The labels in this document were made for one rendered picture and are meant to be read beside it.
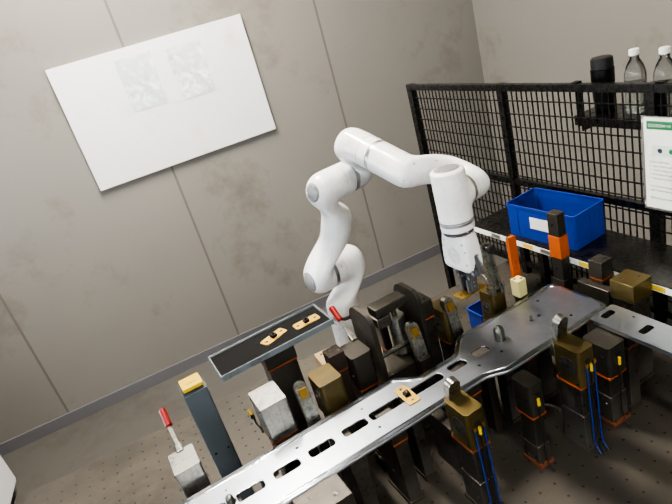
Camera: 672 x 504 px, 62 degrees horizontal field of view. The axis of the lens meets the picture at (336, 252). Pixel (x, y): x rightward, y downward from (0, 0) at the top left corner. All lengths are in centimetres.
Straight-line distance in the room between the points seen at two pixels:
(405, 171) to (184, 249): 256
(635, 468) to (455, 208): 87
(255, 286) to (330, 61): 161
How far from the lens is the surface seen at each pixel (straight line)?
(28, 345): 400
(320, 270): 189
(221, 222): 382
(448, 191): 135
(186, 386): 169
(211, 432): 176
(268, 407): 156
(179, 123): 365
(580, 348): 162
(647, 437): 188
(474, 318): 230
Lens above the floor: 202
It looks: 23 degrees down
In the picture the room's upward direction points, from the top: 17 degrees counter-clockwise
